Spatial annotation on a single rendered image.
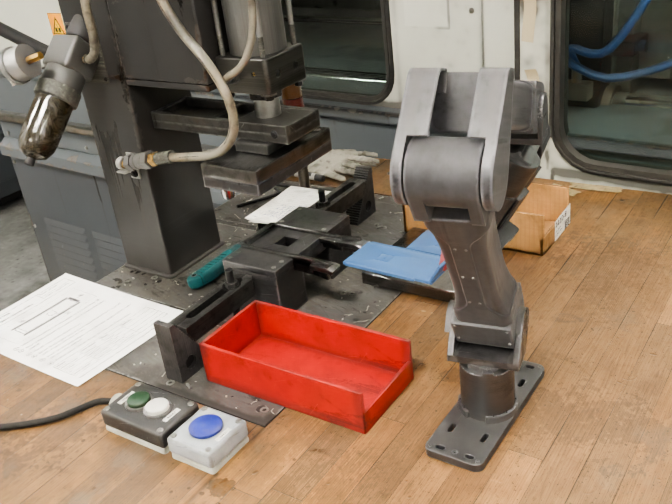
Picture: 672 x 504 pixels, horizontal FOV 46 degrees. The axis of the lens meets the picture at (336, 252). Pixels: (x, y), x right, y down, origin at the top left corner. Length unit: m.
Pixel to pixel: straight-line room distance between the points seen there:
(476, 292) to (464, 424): 0.19
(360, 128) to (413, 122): 1.15
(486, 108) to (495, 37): 0.95
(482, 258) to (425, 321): 0.39
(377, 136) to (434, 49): 0.25
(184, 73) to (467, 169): 0.58
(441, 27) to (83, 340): 0.94
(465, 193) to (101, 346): 0.70
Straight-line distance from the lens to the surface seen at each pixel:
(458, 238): 0.75
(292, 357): 1.09
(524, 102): 0.87
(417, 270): 1.09
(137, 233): 1.38
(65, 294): 1.40
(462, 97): 0.74
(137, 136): 1.27
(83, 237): 2.93
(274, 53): 1.11
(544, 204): 1.40
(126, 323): 1.27
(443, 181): 0.68
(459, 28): 1.68
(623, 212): 1.45
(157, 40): 1.17
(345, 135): 1.89
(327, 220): 1.27
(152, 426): 0.99
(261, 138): 1.13
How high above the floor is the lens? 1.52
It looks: 27 degrees down
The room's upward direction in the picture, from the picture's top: 7 degrees counter-clockwise
